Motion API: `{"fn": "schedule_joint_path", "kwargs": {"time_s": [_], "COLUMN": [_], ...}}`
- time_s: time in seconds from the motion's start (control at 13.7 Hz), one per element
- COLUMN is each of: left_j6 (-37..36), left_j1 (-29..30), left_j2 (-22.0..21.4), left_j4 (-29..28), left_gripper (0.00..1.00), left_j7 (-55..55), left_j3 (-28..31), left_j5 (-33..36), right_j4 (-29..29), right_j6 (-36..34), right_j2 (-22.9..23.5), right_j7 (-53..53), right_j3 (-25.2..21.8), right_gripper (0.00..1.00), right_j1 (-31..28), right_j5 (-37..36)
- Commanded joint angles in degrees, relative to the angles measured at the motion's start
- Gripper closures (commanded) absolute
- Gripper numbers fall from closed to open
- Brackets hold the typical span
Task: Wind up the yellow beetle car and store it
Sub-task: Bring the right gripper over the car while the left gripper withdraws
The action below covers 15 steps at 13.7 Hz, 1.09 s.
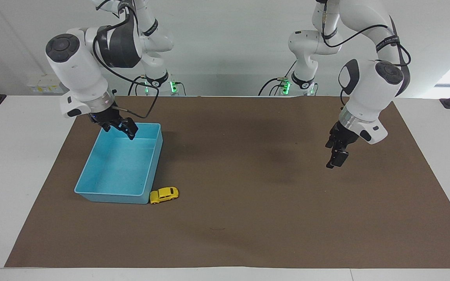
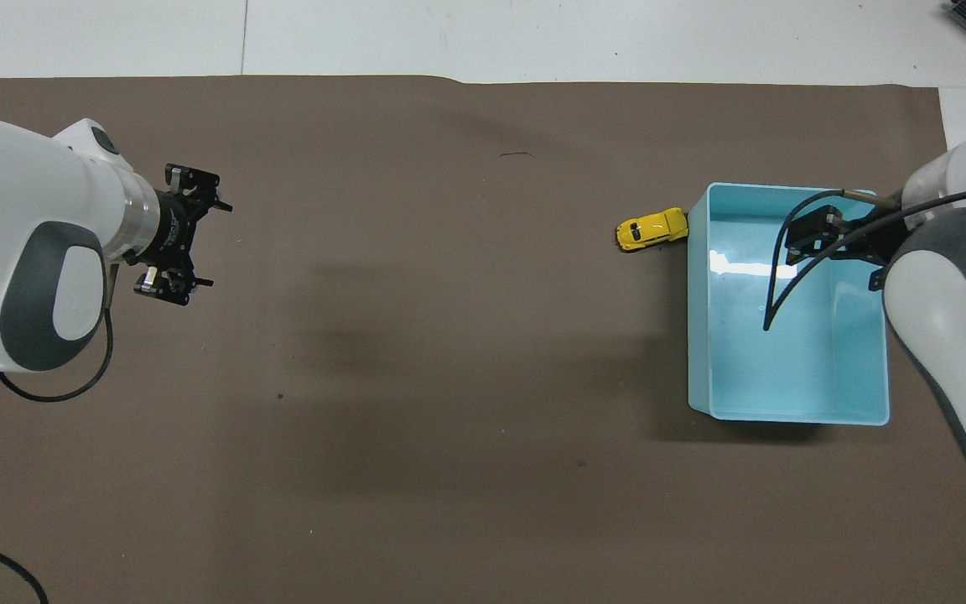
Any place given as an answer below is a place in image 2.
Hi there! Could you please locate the light blue plastic bin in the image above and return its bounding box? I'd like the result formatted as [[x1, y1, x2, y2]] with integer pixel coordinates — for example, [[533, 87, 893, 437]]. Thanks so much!
[[687, 181, 892, 427]]

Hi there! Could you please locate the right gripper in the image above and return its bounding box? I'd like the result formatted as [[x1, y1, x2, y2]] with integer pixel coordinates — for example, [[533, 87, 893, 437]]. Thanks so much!
[[785, 204, 913, 293]]

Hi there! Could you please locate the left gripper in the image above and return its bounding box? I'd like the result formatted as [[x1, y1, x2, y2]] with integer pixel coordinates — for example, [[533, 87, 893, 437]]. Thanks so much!
[[132, 163, 234, 308]]

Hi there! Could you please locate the yellow toy beetle car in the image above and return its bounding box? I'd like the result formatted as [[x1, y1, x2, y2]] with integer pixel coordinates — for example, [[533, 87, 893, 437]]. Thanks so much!
[[614, 206, 691, 253]]

